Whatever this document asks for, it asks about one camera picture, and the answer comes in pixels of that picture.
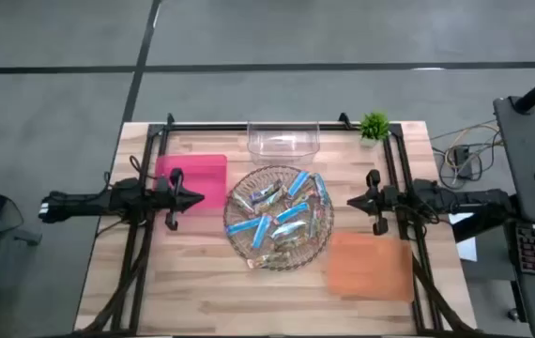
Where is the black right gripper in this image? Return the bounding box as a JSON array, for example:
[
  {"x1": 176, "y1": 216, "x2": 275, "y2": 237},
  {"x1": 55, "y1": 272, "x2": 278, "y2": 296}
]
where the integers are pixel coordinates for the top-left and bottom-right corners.
[{"x1": 346, "y1": 168, "x2": 400, "y2": 237}]

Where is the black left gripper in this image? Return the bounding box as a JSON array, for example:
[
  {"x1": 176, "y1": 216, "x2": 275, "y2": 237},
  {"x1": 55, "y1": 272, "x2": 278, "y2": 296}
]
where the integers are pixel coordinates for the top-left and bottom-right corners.
[{"x1": 152, "y1": 167, "x2": 206, "y2": 232}]

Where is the green red-banded granola bar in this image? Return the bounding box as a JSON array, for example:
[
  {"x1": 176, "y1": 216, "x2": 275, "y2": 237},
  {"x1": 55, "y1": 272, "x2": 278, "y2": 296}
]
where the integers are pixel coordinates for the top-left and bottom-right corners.
[{"x1": 270, "y1": 220, "x2": 308, "y2": 240}]

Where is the green orange-banded granola bar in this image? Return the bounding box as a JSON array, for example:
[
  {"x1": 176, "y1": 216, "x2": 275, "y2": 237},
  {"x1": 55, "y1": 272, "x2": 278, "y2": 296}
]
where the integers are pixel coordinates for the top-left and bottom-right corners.
[{"x1": 246, "y1": 252, "x2": 297, "y2": 269}]

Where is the pink plastic bin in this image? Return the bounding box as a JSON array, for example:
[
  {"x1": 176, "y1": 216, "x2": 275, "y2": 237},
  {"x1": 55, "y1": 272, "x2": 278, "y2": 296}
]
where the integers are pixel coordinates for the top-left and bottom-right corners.
[{"x1": 154, "y1": 153, "x2": 229, "y2": 217}]

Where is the round woven placemat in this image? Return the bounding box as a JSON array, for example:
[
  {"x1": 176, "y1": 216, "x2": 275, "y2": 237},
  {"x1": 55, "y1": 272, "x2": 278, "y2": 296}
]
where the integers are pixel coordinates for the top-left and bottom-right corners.
[{"x1": 222, "y1": 163, "x2": 336, "y2": 272}]

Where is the orange plastic bin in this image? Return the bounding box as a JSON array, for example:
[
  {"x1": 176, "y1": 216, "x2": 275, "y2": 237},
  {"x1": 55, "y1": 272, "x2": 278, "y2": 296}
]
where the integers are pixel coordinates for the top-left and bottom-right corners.
[{"x1": 326, "y1": 232, "x2": 415, "y2": 304}]

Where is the small potted green plant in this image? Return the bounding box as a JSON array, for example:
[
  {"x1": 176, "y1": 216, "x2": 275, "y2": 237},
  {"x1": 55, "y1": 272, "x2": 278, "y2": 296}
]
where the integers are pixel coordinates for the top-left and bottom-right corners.
[{"x1": 359, "y1": 111, "x2": 391, "y2": 147}]

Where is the clear plastic bin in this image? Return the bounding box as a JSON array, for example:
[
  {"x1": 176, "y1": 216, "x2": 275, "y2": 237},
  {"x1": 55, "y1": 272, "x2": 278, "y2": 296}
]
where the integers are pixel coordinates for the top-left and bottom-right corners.
[{"x1": 247, "y1": 120, "x2": 321, "y2": 166}]

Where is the black power brick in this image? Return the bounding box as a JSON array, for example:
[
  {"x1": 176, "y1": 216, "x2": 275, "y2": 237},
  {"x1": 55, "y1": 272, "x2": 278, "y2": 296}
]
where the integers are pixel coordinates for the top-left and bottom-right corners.
[{"x1": 452, "y1": 146, "x2": 473, "y2": 179}]

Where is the white paper sheet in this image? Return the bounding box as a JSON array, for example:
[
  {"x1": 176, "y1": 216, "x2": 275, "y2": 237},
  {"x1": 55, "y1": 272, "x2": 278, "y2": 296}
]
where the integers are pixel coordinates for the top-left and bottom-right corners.
[{"x1": 448, "y1": 211, "x2": 479, "y2": 263}]

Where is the black side desk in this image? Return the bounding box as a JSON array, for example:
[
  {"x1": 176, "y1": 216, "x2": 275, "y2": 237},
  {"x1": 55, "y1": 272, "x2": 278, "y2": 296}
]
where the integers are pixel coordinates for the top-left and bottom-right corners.
[{"x1": 492, "y1": 96, "x2": 535, "y2": 338}]

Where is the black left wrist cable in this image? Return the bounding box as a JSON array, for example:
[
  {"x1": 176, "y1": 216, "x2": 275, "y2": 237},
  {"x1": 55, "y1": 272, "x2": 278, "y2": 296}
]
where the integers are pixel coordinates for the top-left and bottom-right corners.
[{"x1": 129, "y1": 154, "x2": 156, "y2": 182}]

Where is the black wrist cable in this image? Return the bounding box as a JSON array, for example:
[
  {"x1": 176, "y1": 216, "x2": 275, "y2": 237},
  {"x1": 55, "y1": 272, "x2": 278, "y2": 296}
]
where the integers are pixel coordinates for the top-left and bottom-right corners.
[
  {"x1": 405, "y1": 199, "x2": 442, "y2": 226},
  {"x1": 129, "y1": 154, "x2": 156, "y2": 182}
]

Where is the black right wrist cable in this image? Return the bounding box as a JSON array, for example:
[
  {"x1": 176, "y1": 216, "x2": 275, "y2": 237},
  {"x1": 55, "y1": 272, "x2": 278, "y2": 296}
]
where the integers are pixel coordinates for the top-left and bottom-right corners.
[{"x1": 405, "y1": 199, "x2": 442, "y2": 226}]

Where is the tangle of cables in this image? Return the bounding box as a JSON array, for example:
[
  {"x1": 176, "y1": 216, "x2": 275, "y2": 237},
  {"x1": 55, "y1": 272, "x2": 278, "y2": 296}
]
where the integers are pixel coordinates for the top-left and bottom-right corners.
[{"x1": 431, "y1": 119, "x2": 503, "y2": 190}]

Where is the yellow floor cable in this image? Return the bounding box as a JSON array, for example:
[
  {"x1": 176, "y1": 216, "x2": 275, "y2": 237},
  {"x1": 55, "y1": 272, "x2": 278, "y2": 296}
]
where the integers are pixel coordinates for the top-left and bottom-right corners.
[{"x1": 443, "y1": 122, "x2": 501, "y2": 170}]

